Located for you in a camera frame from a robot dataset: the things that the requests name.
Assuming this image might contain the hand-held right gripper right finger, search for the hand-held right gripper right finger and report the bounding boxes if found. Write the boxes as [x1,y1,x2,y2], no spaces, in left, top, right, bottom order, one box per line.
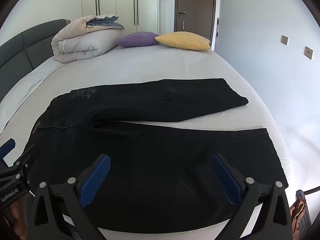
[211,153,293,240]

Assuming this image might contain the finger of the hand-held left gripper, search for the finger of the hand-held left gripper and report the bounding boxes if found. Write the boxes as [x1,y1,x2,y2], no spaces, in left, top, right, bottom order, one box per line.
[10,144,42,193]
[0,138,16,167]

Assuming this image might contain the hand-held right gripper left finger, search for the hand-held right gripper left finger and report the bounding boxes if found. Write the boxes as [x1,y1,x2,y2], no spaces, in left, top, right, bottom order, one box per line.
[26,154,112,240]

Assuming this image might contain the black pants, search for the black pants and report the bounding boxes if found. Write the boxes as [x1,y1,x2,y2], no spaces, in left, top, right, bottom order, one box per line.
[25,78,289,234]

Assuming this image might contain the person's left hand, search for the person's left hand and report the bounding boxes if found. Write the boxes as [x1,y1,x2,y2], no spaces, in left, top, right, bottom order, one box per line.
[4,200,27,239]

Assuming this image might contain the white flat pillow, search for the white flat pillow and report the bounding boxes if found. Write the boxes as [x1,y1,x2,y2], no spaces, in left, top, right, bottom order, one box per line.
[0,62,64,135]

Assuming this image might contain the brown bag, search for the brown bag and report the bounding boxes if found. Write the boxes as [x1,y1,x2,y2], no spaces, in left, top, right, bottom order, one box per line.
[290,190,312,240]

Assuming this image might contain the grey padded headboard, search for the grey padded headboard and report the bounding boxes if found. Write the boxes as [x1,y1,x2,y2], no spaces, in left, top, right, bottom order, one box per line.
[0,19,69,103]

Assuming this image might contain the bed with white sheet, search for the bed with white sheet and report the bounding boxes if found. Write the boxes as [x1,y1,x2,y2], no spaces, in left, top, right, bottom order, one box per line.
[0,44,288,240]

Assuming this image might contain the folded beige duvet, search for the folded beige duvet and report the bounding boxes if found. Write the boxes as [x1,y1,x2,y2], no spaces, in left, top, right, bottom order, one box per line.
[51,14,125,64]

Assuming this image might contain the purple pillow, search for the purple pillow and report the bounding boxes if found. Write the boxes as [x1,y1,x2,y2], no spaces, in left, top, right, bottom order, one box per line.
[115,32,160,48]

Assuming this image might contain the yellow pillow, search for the yellow pillow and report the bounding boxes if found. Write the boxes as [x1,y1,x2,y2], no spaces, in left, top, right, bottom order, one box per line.
[154,31,212,51]

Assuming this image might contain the brown door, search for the brown door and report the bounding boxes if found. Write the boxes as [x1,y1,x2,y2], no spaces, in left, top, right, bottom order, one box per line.
[174,0,217,53]

